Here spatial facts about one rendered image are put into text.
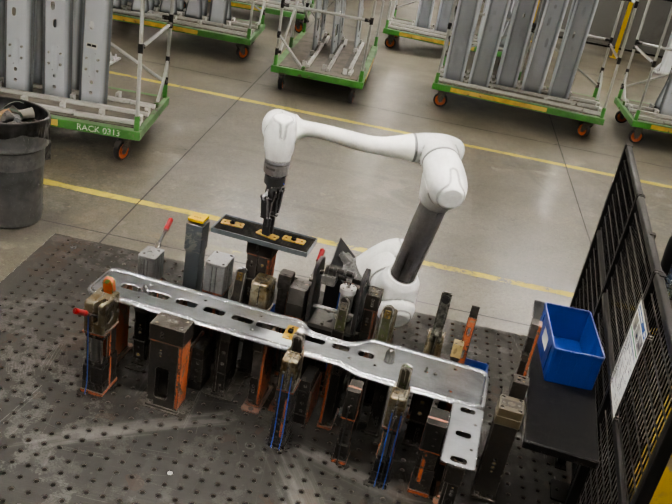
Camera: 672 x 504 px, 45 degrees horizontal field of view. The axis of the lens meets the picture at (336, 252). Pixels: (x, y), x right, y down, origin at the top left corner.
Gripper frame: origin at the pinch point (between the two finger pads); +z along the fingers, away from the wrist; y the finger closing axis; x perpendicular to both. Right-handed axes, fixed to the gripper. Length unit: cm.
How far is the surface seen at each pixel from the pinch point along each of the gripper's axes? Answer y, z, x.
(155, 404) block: 56, 49, -1
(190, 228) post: 10.3, 7.9, -26.7
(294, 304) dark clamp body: 12.7, 18.6, 22.1
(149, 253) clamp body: 26.5, 14.4, -31.8
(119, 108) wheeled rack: -247, 89, -292
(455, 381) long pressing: 14, 20, 84
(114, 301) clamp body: 57, 16, -20
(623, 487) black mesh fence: 49, 4, 141
